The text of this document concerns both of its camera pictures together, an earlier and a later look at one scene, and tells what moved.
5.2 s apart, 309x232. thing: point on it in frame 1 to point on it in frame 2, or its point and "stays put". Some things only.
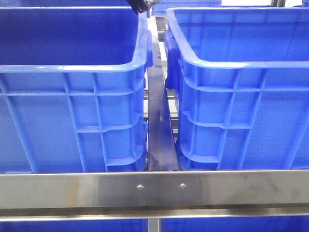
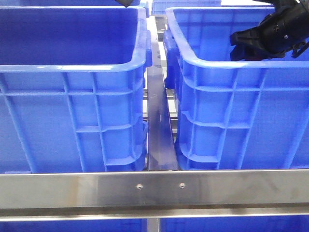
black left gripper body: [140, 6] to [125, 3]
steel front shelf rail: [132, 195] stays put
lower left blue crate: [137, 225] stays put
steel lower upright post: [153, 224] stays put
